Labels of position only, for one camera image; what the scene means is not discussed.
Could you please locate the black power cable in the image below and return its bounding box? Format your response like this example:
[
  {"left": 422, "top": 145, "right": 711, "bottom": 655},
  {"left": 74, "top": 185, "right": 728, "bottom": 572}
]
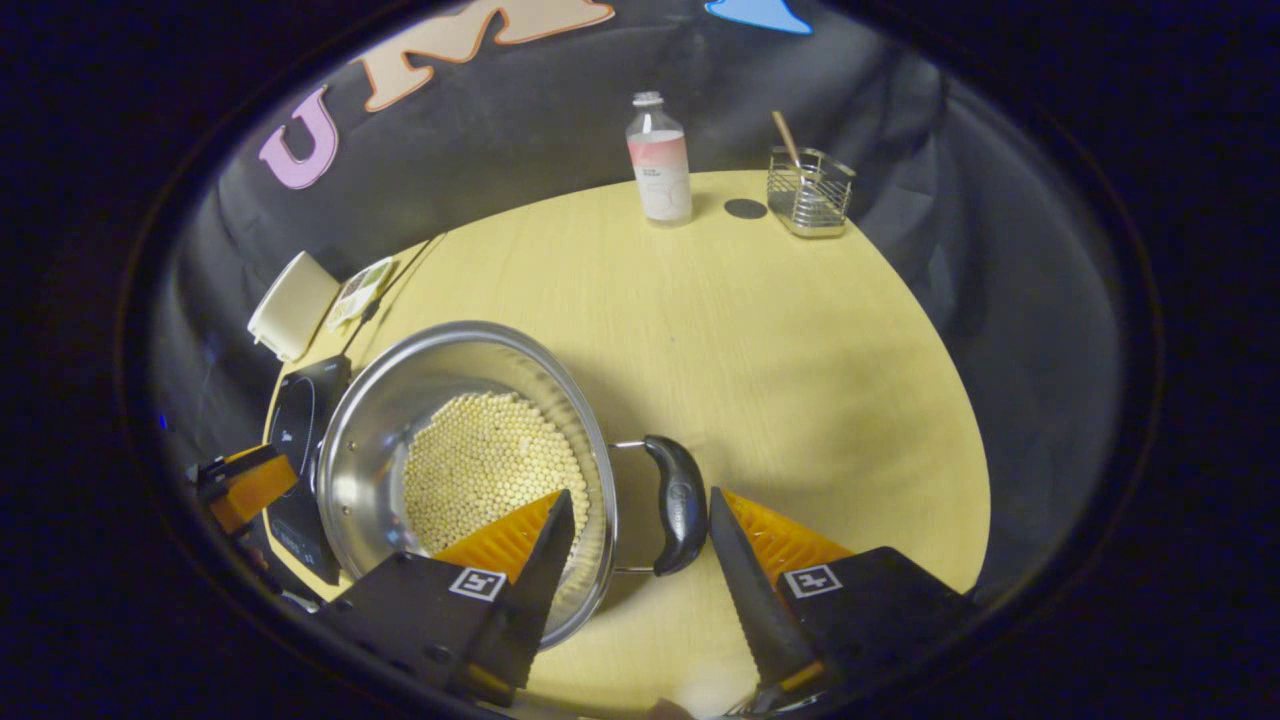
[{"left": 340, "top": 233, "right": 447, "bottom": 356}]

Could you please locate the wire utensil holder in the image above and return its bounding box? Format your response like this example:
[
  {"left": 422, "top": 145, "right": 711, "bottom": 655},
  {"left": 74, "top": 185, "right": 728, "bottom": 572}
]
[{"left": 766, "top": 146, "right": 857, "bottom": 239}]

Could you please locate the white toaster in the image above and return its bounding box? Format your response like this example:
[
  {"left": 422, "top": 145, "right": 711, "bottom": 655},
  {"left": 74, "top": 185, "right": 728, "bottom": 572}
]
[{"left": 247, "top": 250, "right": 341, "bottom": 363}]

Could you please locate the steel pot with black handles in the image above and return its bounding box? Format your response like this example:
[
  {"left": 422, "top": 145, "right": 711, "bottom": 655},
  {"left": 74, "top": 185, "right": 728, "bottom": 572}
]
[{"left": 315, "top": 320, "right": 709, "bottom": 651}]

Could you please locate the clear bottle with pink label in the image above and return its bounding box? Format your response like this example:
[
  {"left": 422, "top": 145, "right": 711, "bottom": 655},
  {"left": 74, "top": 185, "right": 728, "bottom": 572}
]
[{"left": 626, "top": 91, "right": 693, "bottom": 227}]

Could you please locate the pile of pale yellow beads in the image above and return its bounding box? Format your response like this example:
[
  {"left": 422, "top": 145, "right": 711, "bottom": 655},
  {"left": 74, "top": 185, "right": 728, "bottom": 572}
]
[{"left": 403, "top": 391, "right": 591, "bottom": 561}]

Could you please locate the black induction cooktop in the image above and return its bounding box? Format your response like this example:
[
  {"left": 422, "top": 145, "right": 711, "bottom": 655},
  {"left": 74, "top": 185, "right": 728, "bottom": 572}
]
[{"left": 265, "top": 353, "right": 353, "bottom": 586}]

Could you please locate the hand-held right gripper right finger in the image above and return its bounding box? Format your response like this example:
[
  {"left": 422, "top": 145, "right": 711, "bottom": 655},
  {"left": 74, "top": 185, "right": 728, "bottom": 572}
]
[{"left": 707, "top": 487, "right": 976, "bottom": 713}]

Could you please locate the white divided dish of beans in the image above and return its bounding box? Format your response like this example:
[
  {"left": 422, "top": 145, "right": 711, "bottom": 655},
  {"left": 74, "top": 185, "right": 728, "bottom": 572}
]
[{"left": 325, "top": 256, "right": 396, "bottom": 333}]

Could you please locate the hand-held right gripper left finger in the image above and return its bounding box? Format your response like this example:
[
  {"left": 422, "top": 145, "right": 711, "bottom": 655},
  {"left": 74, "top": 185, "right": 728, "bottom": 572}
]
[{"left": 315, "top": 488, "right": 578, "bottom": 708}]

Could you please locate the wooden stick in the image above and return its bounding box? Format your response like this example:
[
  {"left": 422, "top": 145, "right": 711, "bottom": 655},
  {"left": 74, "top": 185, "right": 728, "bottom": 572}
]
[{"left": 770, "top": 110, "right": 805, "bottom": 173}]

